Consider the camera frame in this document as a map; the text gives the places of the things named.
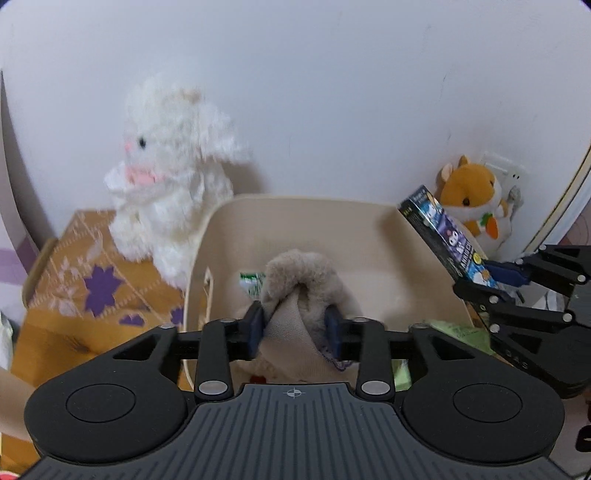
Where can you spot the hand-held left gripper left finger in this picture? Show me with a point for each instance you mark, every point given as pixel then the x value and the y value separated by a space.
pixel 255 330

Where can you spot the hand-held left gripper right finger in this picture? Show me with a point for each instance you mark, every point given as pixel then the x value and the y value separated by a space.
pixel 331 333

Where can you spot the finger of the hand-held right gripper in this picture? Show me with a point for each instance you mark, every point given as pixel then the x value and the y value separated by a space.
pixel 505 273
pixel 508 311

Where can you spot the dark cartoon printed box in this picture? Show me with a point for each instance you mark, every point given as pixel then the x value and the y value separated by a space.
pixel 443 230

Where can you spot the orange hamster plush toy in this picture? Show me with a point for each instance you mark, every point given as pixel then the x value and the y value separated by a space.
pixel 471 189

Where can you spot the beige plastic storage bin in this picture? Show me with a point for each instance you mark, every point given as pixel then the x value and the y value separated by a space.
pixel 323 240

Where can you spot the wooden desktop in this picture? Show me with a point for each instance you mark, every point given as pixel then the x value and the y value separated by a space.
pixel 46 341

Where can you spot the green and white snack packet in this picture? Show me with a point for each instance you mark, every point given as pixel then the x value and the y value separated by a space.
pixel 251 282

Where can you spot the light green tissue packet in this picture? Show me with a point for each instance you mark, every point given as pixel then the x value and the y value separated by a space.
pixel 457 334

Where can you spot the grey power plug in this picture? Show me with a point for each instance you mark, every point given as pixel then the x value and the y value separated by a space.
pixel 515 198

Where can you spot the brown cloth with purple flowers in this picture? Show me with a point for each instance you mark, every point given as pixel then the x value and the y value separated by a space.
pixel 106 277

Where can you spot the white plush rabbit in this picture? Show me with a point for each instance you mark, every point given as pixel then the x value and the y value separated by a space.
pixel 171 184

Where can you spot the white cloth with purple stripes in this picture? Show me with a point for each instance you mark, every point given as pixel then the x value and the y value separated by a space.
pixel 11 261

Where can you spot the white wall socket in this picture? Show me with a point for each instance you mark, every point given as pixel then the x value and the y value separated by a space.
pixel 501 168

